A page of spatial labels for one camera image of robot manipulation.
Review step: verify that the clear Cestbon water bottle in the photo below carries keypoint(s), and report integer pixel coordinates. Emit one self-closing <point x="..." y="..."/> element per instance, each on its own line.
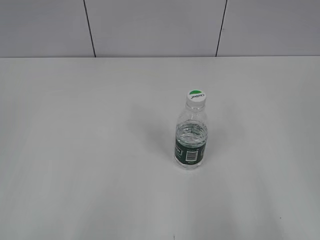
<point x="191" y="135"/>

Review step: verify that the white green bottle cap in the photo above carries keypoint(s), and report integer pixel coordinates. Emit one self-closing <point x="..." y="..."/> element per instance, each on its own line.
<point x="196" y="98"/>

